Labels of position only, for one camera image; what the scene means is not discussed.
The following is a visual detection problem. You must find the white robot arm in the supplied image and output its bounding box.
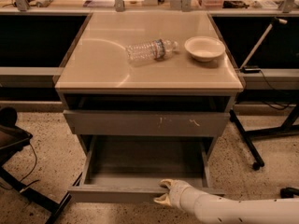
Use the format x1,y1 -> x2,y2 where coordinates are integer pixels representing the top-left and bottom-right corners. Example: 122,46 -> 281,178
154,179 -> 299,224

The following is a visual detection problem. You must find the clear plastic water bottle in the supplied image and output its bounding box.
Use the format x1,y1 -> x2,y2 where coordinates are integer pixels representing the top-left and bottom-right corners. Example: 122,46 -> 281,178
125,39 -> 178,63

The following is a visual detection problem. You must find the white rod with black base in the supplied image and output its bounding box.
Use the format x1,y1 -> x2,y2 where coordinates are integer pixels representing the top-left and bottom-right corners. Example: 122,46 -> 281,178
239,17 -> 288,73

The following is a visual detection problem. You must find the grey top drawer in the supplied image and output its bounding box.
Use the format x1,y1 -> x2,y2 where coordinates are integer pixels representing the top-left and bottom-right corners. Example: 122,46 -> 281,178
64,110 -> 229,137

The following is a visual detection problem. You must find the black cable left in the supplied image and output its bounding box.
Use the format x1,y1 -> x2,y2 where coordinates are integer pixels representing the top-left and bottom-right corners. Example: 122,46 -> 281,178
0,143 -> 41,190

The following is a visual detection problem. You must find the black stand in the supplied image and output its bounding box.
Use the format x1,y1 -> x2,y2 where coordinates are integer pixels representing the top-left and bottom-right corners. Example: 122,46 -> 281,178
230,105 -> 299,171
0,112 -> 84,224

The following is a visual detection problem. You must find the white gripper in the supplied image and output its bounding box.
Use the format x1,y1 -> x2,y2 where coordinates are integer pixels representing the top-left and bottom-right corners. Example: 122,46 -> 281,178
153,179 -> 200,211

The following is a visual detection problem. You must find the black caster wheel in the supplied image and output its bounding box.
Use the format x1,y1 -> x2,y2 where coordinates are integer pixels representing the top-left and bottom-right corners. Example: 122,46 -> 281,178
280,188 -> 299,199

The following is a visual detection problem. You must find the black stand left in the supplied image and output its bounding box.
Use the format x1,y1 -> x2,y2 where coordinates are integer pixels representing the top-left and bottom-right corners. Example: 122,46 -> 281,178
0,112 -> 84,224

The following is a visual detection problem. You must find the white bowl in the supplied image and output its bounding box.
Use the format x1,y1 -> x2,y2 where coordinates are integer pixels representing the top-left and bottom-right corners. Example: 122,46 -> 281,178
184,36 -> 225,62

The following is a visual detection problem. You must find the black stand right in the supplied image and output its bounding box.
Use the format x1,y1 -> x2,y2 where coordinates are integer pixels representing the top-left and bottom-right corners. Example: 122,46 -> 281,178
230,105 -> 299,171

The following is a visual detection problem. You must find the grey drawer cabinet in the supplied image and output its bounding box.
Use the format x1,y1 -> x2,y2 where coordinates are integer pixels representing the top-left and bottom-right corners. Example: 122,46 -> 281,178
56,11 -> 243,151

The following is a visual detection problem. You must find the grey drawer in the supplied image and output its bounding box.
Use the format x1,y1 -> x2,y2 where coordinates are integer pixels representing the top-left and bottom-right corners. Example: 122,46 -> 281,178
64,110 -> 229,137
69,136 -> 224,203

